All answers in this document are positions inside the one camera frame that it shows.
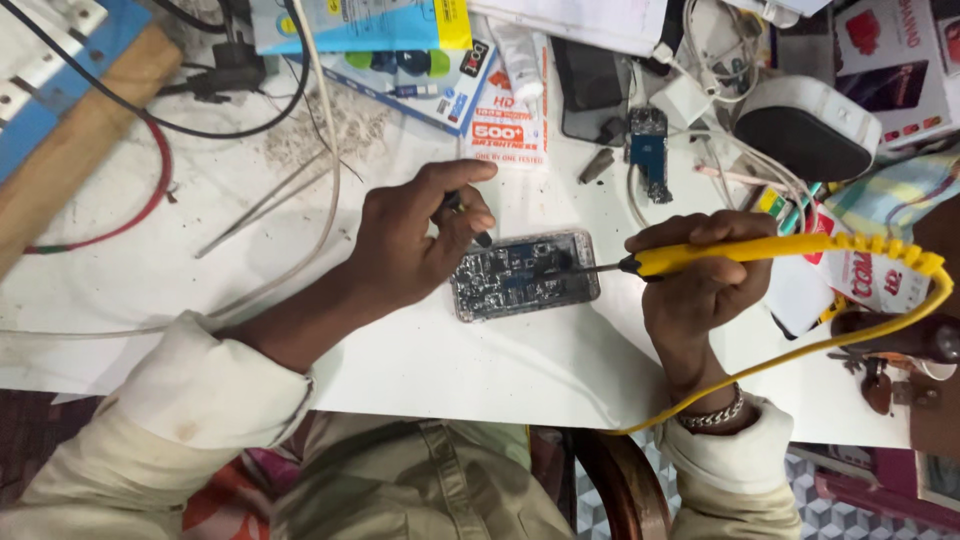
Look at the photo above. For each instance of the person's left hand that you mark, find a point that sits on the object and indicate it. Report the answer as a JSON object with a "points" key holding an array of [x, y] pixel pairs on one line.
{"points": [[397, 247]]}

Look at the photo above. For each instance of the person's right hand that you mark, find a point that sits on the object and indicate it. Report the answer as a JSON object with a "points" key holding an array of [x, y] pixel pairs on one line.
{"points": [[697, 307]]}

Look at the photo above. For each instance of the small black hand tool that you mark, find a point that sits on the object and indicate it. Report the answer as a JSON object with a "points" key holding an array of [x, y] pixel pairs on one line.
{"points": [[480, 238]]}

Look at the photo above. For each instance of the yellow soldering iron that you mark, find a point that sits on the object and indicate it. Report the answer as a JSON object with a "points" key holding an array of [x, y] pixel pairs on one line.
{"points": [[787, 247]]}

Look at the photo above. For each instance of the white flat panel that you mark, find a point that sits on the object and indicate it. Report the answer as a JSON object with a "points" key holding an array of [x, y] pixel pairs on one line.
{"points": [[795, 300]]}

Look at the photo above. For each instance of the opened phone with bare circuitry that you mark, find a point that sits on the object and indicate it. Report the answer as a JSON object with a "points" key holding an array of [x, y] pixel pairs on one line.
{"points": [[517, 281]]}

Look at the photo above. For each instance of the teal pen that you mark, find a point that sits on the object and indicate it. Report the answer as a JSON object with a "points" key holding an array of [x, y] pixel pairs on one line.
{"points": [[799, 210]]}

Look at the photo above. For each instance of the metal tweezers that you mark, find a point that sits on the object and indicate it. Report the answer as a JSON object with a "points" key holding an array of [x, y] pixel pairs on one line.
{"points": [[262, 202]]}

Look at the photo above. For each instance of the blue circuit board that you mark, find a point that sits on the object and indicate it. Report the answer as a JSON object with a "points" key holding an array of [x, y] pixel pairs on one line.
{"points": [[649, 154]]}

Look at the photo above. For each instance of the white and orange display packet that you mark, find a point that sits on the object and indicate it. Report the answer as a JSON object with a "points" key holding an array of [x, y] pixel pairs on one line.
{"points": [[510, 131]]}

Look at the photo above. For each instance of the blue and white earbuds box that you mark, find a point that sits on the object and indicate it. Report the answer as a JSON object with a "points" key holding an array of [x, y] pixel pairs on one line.
{"points": [[420, 82]]}

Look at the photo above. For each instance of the small dark grey metal piece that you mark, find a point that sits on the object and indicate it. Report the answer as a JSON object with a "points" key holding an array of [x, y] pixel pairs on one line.
{"points": [[596, 166]]}

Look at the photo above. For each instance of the white and red packet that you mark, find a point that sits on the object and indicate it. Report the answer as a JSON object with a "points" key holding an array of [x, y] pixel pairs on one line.
{"points": [[870, 281]]}

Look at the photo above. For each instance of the red-brown chair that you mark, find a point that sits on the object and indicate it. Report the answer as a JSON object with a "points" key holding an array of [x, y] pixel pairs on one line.
{"points": [[630, 487]]}

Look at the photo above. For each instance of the brown key fob with keys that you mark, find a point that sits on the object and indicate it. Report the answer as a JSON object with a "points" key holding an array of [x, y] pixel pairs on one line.
{"points": [[877, 386]]}

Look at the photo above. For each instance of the white charger block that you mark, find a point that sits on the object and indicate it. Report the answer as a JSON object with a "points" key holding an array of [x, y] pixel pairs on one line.
{"points": [[679, 101]]}

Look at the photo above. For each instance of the white and black rounded device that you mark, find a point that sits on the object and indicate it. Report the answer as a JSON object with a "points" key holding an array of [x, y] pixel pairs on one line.
{"points": [[806, 131]]}

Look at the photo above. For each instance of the white glue tube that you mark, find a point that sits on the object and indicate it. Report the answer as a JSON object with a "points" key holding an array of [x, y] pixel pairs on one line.
{"points": [[521, 60]]}

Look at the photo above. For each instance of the checked cloth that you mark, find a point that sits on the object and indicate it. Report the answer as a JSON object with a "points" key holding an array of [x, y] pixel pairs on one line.
{"points": [[892, 195]]}

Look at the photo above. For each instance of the light blue flat package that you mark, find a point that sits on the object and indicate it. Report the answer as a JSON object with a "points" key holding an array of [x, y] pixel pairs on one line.
{"points": [[360, 22]]}

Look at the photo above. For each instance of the person's beige trousers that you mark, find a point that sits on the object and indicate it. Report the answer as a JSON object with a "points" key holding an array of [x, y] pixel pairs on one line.
{"points": [[405, 487]]}

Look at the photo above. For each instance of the black phone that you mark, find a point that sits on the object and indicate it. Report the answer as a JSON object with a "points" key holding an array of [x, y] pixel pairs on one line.
{"points": [[589, 90]]}

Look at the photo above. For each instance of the black plug adapter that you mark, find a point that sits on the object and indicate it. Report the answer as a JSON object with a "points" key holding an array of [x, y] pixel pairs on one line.
{"points": [[225, 71]]}

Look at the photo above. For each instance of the colourful patterned cloth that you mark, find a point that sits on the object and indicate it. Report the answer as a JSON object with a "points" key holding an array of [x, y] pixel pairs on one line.
{"points": [[240, 495]]}

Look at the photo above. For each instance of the red and white carton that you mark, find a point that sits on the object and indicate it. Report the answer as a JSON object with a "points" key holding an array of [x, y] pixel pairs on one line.
{"points": [[892, 67]]}

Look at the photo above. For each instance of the wooden plank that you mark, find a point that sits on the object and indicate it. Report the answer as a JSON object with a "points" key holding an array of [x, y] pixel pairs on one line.
{"points": [[90, 146]]}

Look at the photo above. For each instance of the blue and white power board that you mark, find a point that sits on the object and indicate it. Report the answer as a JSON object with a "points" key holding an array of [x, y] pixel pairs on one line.
{"points": [[52, 82]]}

